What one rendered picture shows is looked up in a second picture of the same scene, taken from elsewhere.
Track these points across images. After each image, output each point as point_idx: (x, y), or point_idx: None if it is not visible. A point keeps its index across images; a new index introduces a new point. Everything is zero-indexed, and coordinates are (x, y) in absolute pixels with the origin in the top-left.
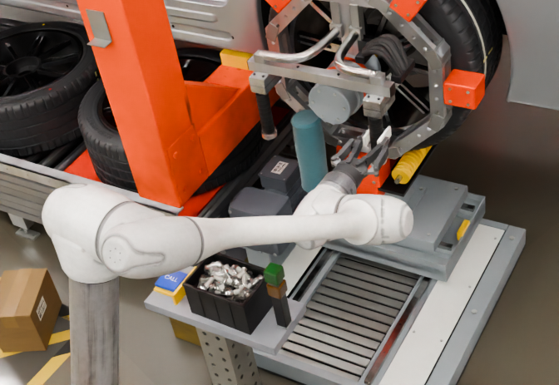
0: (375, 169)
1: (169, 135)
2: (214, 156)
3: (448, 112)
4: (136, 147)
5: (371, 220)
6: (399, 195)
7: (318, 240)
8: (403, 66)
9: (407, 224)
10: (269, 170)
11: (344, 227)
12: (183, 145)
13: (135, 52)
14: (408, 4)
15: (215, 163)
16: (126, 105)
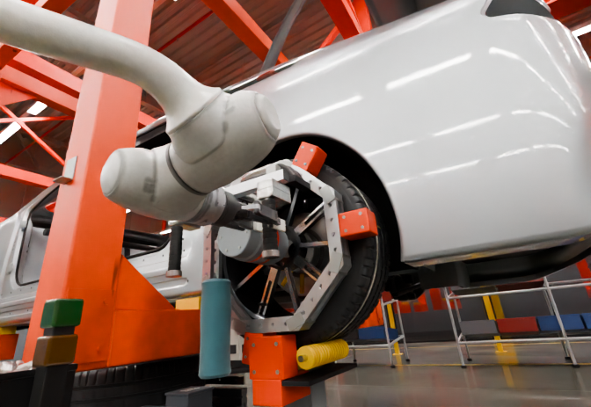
0: (255, 200)
1: (79, 277)
2: (123, 347)
3: (346, 255)
4: (43, 295)
5: (211, 88)
6: (304, 385)
7: (133, 163)
8: (298, 176)
9: (266, 105)
10: (178, 390)
11: (161, 55)
12: (91, 301)
13: (83, 180)
14: (304, 156)
15: (121, 356)
16: (56, 243)
